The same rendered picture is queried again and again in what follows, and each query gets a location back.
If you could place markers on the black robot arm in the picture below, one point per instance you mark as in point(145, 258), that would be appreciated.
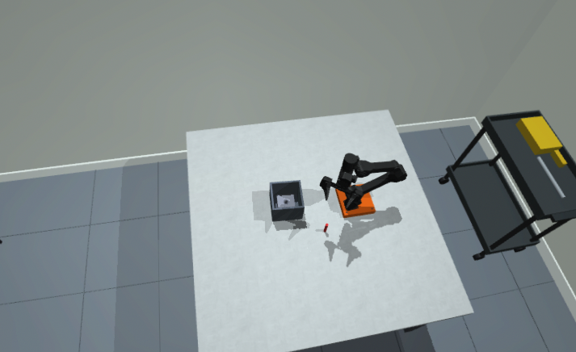
point(395, 172)

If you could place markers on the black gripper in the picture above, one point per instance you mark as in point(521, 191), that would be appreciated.
point(326, 183)

